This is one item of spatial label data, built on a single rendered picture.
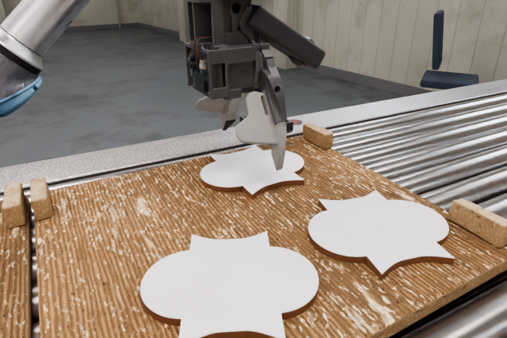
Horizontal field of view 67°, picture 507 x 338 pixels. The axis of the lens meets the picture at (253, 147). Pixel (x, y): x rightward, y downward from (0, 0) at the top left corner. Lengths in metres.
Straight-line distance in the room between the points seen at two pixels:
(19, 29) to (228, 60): 0.51
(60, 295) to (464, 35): 4.13
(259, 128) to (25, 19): 0.55
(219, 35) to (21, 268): 0.29
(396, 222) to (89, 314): 0.30
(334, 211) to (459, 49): 3.92
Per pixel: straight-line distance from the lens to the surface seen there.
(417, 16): 4.52
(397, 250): 0.39
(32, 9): 0.85
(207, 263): 0.36
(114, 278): 0.37
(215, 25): 0.42
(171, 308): 0.32
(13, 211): 0.47
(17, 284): 0.40
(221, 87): 0.42
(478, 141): 0.77
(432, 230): 0.43
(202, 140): 0.68
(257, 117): 0.43
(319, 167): 0.54
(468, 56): 4.26
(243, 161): 0.53
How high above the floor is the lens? 1.17
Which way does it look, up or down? 24 degrees down
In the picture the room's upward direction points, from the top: straight up
